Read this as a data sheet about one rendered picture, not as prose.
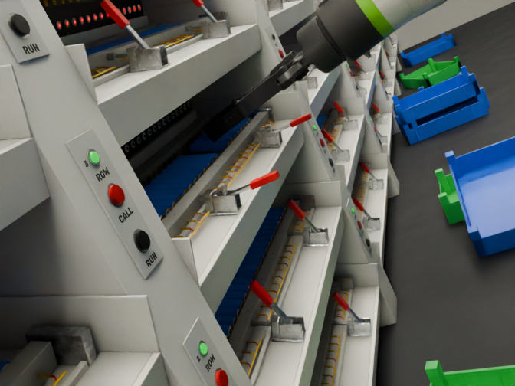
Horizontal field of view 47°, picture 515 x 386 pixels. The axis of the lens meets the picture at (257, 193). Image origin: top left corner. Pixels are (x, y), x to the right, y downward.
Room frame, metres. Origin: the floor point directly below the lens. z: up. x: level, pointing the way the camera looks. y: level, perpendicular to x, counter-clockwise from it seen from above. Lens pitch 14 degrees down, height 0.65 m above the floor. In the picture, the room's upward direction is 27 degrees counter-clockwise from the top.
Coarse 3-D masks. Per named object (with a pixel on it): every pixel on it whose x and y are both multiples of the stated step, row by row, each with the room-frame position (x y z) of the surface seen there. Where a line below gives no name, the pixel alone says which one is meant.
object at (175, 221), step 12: (252, 120) 1.02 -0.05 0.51; (264, 120) 1.04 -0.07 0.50; (276, 120) 1.05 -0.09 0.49; (240, 132) 0.95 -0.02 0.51; (252, 132) 0.95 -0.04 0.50; (240, 144) 0.88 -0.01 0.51; (252, 144) 0.91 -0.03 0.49; (228, 156) 0.83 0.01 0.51; (240, 156) 0.87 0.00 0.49; (216, 168) 0.78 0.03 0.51; (228, 168) 0.82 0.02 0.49; (240, 168) 0.81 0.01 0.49; (204, 180) 0.74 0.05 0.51; (216, 180) 0.76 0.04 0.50; (192, 192) 0.70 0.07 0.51; (204, 192) 0.71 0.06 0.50; (180, 204) 0.67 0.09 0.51; (192, 204) 0.67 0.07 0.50; (168, 216) 0.64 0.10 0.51; (180, 216) 0.64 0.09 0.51; (192, 216) 0.67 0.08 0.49; (204, 216) 0.66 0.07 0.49; (168, 228) 0.60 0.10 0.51; (180, 228) 0.63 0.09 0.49
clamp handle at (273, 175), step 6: (270, 174) 0.66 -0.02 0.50; (276, 174) 0.65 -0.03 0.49; (252, 180) 0.68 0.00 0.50; (258, 180) 0.66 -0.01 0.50; (264, 180) 0.66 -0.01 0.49; (270, 180) 0.66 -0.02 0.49; (246, 186) 0.67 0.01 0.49; (252, 186) 0.66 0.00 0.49; (258, 186) 0.66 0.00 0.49; (222, 192) 0.68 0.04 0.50; (234, 192) 0.67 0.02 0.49; (240, 192) 0.67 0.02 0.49
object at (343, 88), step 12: (300, 24) 1.75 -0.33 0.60; (288, 36) 1.77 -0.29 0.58; (336, 84) 1.74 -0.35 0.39; (348, 84) 1.73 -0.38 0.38; (336, 96) 1.75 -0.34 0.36; (348, 96) 1.73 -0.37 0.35; (360, 96) 1.79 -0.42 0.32; (372, 132) 1.73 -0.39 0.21; (372, 144) 1.73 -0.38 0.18; (396, 180) 1.79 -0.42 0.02; (396, 192) 1.73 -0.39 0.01
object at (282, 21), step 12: (264, 0) 1.16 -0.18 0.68; (276, 0) 1.32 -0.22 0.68; (288, 0) 1.58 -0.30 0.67; (300, 0) 1.57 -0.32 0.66; (312, 0) 1.70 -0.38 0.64; (276, 12) 1.27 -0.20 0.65; (288, 12) 1.35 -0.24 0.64; (300, 12) 1.50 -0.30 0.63; (312, 12) 1.68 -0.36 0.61; (276, 24) 1.22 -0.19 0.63; (288, 24) 1.34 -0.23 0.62
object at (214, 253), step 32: (288, 96) 1.07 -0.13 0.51; (288, 128) 1.02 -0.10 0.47; (128, 160) 0.84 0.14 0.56; (256, 160) 0.87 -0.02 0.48; (288, 160) 0.93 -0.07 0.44; (256, 192) 0.73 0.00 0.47; (224, 224) 0.65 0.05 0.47; (256, 224) 0.71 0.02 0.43; (192, 256) 0.51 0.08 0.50; (224, 256) 0.59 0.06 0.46; (224, 288) 0.57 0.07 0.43
